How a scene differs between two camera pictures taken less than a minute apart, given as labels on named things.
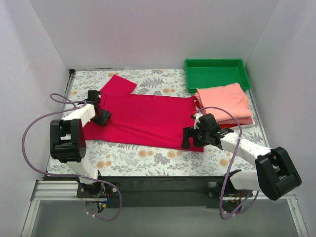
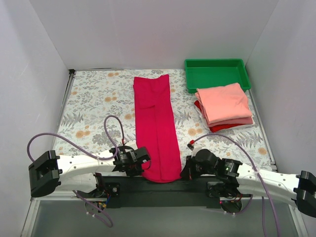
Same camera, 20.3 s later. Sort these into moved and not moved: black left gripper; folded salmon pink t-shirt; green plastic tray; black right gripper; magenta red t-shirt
Moved: black right gripper; magenta red t-shirt; black left gripper
Not moved: folded salmon pink t-shirt; green plastic tray
